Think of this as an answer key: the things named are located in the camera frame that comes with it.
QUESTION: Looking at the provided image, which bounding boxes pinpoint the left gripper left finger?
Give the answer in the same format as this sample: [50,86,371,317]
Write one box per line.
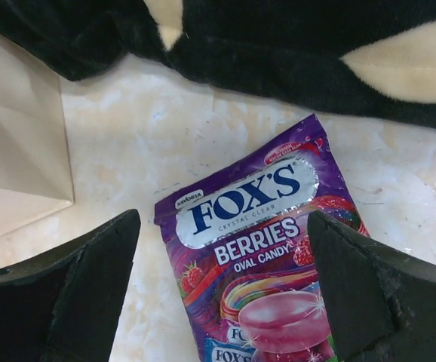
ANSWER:
[0,209,141,361]

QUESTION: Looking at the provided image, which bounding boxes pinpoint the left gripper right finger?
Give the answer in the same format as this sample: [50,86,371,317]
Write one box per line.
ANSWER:
[307,211,436,362]

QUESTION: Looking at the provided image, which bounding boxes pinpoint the checkered paper bag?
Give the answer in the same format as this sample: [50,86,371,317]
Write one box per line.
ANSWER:
[0,35,74,236]

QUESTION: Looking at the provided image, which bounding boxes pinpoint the black floral pillow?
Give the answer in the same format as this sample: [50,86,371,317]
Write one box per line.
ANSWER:
[0,1,436,129]

